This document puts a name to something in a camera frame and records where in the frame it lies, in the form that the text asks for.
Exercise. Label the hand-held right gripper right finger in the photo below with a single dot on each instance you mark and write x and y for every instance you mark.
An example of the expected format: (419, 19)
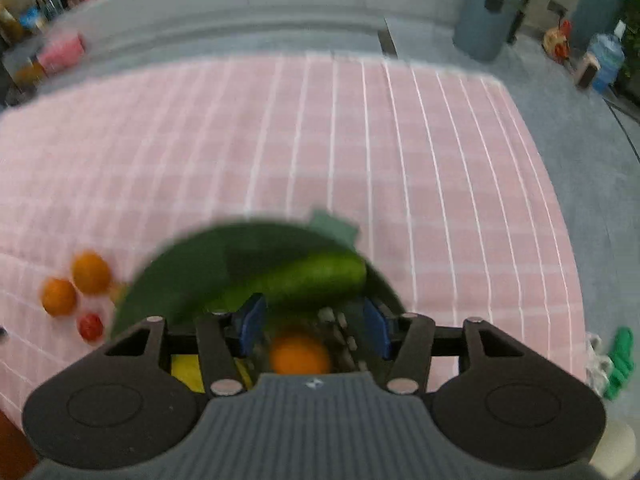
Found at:
(376, 326)

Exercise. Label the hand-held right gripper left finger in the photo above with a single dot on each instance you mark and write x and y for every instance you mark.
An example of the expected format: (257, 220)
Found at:
(254, 321)

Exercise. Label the orange tangerine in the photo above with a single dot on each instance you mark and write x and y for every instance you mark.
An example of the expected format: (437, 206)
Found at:
(59, 297)
(299, 355)
(91, 273)

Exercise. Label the green cucumber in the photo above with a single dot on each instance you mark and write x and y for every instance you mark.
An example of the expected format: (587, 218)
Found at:
(310, 276)

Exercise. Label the green round plate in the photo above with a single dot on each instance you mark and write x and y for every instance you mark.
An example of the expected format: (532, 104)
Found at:
(200, 265)

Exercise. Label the yellow fruit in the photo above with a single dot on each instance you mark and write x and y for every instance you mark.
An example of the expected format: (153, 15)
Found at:
(186, 373)

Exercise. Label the red cherry tomato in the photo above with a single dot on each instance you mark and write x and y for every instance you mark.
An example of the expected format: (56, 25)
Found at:
(91, 327)

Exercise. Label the pink checkered tablecloth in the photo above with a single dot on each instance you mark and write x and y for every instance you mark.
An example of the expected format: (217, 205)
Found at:
(320, 170)

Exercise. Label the green white cloth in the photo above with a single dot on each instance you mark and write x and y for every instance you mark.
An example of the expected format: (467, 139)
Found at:
(620, 363)

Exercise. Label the grey sofa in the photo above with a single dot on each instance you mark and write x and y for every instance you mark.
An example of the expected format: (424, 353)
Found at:
(260, 5)

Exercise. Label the grey trash bin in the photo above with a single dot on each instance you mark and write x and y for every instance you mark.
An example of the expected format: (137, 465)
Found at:
(484, 18)

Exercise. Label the pink box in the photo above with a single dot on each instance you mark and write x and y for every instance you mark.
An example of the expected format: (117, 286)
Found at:
(62, 53)

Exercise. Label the blue water jug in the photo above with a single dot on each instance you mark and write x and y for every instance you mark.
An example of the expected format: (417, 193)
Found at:
(607, 60)

